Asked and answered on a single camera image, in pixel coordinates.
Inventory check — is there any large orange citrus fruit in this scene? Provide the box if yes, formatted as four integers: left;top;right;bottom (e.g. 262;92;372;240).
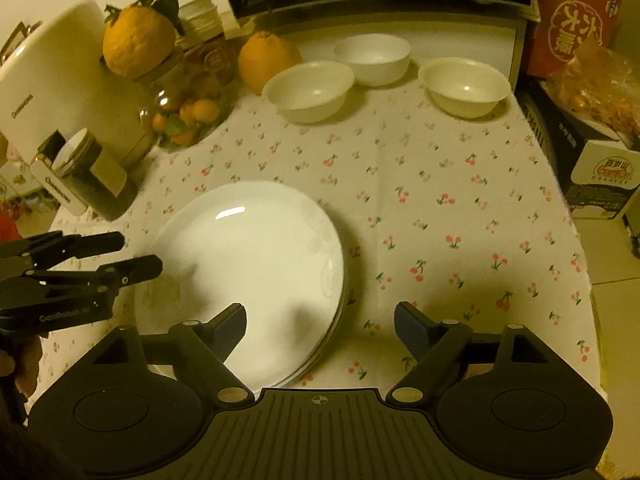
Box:
237;31;303;96

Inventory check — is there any framed picture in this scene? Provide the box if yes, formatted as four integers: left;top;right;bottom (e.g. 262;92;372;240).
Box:
0;21;43;63

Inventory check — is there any cherry print tablecloth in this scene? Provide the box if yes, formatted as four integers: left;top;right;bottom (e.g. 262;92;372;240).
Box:
25;75;598;406

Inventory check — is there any plastic bag of oranges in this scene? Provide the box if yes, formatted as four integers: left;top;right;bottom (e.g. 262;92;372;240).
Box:
545;40;640;146

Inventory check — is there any jar of dark tea leaves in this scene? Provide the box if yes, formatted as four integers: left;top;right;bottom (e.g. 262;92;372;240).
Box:
51;129;138;222

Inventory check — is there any white floral print plate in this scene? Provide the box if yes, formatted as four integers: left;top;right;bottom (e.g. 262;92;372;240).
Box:
135;182;346;386

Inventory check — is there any person's left hand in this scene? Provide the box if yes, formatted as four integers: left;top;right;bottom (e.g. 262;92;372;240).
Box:
0;334;44;397

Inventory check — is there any cream ceramic bowl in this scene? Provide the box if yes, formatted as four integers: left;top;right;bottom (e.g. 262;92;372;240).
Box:
262;61;356;124
418;57;512;119

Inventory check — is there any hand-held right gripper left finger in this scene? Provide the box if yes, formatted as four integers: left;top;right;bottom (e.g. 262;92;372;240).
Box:
97;303;255;406

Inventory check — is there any large blue patterned plate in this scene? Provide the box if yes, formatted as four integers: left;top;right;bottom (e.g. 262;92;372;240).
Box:
272;285;349;390

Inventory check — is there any white ceramic bowl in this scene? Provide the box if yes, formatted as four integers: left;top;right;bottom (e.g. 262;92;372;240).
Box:
333;36;412;87

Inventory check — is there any glass jar of kumquats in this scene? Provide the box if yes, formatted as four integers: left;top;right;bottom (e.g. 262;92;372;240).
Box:
137;47;238;153

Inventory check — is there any black and white cardboard box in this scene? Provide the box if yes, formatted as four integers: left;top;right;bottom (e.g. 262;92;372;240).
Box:
520;80;640;221

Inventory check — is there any large orange with leaves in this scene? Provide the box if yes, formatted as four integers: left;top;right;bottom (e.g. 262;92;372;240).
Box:
102;0;181;78

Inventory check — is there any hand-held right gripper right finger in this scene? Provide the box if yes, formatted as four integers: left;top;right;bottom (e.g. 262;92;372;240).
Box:
386;302;550;405

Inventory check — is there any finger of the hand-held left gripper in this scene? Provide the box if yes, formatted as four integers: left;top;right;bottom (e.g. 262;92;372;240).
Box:
22;255;164;294
0;231;126;268

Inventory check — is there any stack of round tins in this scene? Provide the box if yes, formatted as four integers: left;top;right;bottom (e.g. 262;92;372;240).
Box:
177;0;223;43

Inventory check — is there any red cardboard box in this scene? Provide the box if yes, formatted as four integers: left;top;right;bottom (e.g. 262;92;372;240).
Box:
527;0;628;81

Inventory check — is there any white low shelf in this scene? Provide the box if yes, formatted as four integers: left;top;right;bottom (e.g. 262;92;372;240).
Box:
222;2;528;93

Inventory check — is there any white air fryer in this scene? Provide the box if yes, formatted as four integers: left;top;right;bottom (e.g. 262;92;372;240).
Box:
0;0;156;216

